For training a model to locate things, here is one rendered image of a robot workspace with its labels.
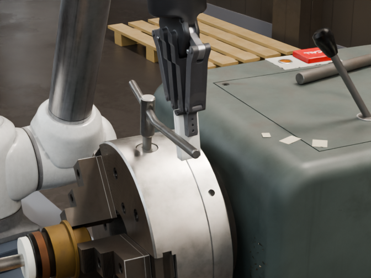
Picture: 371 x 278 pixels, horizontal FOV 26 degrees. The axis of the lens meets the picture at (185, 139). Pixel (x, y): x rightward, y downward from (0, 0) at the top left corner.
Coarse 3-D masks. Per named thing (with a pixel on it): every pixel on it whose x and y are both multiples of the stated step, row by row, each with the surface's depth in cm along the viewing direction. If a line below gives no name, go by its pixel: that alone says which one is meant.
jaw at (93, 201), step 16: (80, 160) 129; (96, 160) 130; (80, 176) 129; (96, 176) 129; (80, 192) 127; (96, 192) 128; (80, 208) 126; (96, 208) 127; (112, 208) 128; (80, 224) 125; (96, 224) 129
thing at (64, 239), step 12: (48, 228) 123; (60, 228) 123; (72, 228) 126; (84, 228) 125; (36, 240) 121; (48, 240) 122; (60, 240) 121; (72, 240) 121; (84, 240) 124; (36, 252) 120; (48, 252) 121; (60, 252) 121; (72, 252) 121; (36, 264) 120; (48, 264) 120; (60, 264) 121; (72, 264) 122; (36, 276) 121; (48, 276) 122; (60, 276) 122; (72, 276) 125
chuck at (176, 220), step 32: (128, 160) 120; (160, 160) 121; (128, 192) 120; (160, 192) 117; (192, 192) 118; (128, 224) 123; (160, 224) 115; (192, 224) 117; (160, 256) 115; (192, 256) 117
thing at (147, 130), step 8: (144, 96) 119; (152, 96) 119; (144, 104) 119; (152, 104) 119; (144, 112) 119; (144, 120) 120; (144, 128) 120; (152, 128) 121; (144, 136) 121; (144, 144) 122
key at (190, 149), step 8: (136, 88) 125; (136, 96) 124; (152, 112) 118; (152, 120) 116; (160, 128) 112; (168, 128) 110; (168, 136) 108; (176, 136) 105; (176, 144) 104; (184, 144) 101; (192, 152) 98
